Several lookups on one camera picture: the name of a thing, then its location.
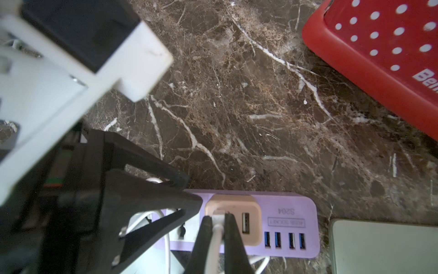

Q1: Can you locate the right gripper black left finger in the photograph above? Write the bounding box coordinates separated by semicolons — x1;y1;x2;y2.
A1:
184;216;213;274

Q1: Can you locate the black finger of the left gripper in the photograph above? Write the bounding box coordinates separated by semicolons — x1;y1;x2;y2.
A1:
102;170;203;274
104;132;190;188

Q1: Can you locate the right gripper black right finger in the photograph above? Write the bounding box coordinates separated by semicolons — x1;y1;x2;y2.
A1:
224;213;254;274

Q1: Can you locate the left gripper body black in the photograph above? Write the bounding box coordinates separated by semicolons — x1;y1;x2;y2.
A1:
1;129;113;274

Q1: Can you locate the thin white charger cable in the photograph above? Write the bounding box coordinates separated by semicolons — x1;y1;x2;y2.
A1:
119;177;271;274

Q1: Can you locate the pink charger adapter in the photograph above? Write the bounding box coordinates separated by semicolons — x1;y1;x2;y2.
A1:
205;194;262;247

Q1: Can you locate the silver apple laptop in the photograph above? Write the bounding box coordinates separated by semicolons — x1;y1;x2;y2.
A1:
329;219;438;274

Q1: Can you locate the purple power strip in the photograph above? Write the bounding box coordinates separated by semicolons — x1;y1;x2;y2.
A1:
152;189;321;259

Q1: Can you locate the red polka dot toaster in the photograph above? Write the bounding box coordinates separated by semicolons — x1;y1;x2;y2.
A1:
302;0;438;138

